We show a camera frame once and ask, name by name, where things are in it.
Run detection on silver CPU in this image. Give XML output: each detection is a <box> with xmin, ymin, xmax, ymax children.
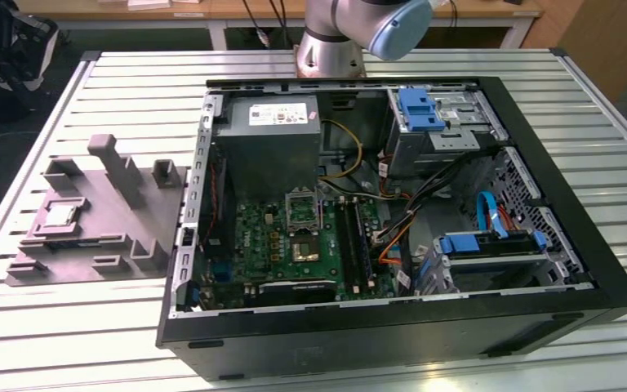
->
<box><xmin>44</xmin><ymin>203</ymin><xmax>80</xmax><ymax>226</ymax></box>

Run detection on CPU socket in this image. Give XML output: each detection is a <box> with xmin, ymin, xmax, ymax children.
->
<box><xmin>290</xmin><ymin>238</ymin><xmax>322</xmax><ymax>262</ymax></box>

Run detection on metal locking lever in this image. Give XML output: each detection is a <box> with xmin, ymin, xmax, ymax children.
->
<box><xmin>316</xmin><ymin>185</ymin><xmax>329</xmax><ymax>236</ymax></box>

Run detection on grey power supply unit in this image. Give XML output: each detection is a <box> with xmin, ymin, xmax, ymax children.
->
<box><xmin>214</xmin><ymin>96</ymin><xmax>323</xmax><ymax>193</ymax></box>

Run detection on RAM stick with label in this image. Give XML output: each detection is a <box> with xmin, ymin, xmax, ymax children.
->
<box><xmin>353</xmin><ymin>199</ymin><xmax>377</xmax><ymax>283</ymax></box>

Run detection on green motherboard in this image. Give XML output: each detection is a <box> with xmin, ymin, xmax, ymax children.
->
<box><xmin>192</xmin><ymin>191</ymin><xmax>397</xmax><ymax>307</ymax></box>

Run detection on black graphics card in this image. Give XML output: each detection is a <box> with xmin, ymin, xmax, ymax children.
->
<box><xmin>256</xmin><ymin>279</ymin><xmax>337</xmax><ymax>305</ymax></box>

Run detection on empty blue disk carrier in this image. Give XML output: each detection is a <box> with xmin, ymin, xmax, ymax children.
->
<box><xmin>398</xmin><ymin>87</ymin><xmax>446</xmax><ymax>132</ymax></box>

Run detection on silver metal drive cage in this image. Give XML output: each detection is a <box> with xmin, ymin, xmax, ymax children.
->
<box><xmin>417</xmin><ymin>244</ymin><xmax>593</xmax><ymax>296</ymax></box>
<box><xmin>387</xmin><ymin>87</ymin><xmax>511</xmax><ymax>176</ymax></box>

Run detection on hard disk in blue carrier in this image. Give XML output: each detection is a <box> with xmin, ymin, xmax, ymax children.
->
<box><xmin>438</xmin><ymin>230</ymin><xmax>547</xmax><ymax>259</ymax></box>

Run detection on black PC case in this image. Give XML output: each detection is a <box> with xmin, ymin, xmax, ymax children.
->
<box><xmin>155</xmin><ymin>75</ymin><xmax>627</xmax><ymax>383</ymax></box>

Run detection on grey parts rack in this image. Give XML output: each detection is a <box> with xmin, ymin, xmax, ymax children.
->
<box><xmin>5</xmin><ymin>133</ymin><xmax>191</xmax><ymax>287</ymax></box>

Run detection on white box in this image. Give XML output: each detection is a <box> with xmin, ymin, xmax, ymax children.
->
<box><xmin>127</xmin><ymin>0</ymin><xmax>174</xmax><ymax>12</ymax></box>

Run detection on wooden desk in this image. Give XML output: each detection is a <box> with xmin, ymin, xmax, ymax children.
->
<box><xmin>29</xmin><ymin>0</ymin><xmax>545</xmax><ymax>50</ymax></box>

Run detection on wooden cabinet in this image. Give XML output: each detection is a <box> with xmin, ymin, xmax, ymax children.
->
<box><xmin>523</xmin><ymin>0</ymin><xmax>627</xmax><ymax>103</ymax></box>

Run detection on black bag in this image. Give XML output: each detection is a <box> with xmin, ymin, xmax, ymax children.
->
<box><xmin>0</xmin><ymin>0</ymin><xmax>63</xmax><ymax>123</ymax></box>

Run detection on yellow wire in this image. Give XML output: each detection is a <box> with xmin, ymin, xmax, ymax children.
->
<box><xmin>318</xmin><ymin>118</ymin><xmax>365</xmax><ymax>180</ymax></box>

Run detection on orange wire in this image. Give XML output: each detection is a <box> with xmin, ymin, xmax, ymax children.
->
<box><xmin>378</xmin><ymin>240</ymin><xmax>403</xmax><ymax>271</ymax></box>

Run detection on black cable bundle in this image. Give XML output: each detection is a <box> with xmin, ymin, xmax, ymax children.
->
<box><xmin>373</xmin><ymin>146</ymin><xmax>503</xmax><ymax>242</ymax></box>

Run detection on blue data wire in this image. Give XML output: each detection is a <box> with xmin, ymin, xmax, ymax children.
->
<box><xmin>477</xmin><ymin>190</ymin><xmax>511</xmax><ymax>240</ymax></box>

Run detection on black camera cable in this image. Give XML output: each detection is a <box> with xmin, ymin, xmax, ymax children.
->
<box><xmin>242</xmin><ymin>0</ymin><xmax>271</xmax><ymax>48</ymax></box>
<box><xmin>270</xmin><ymin>0</ymin><xmax>296</xmax><ymax>46</ymax></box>

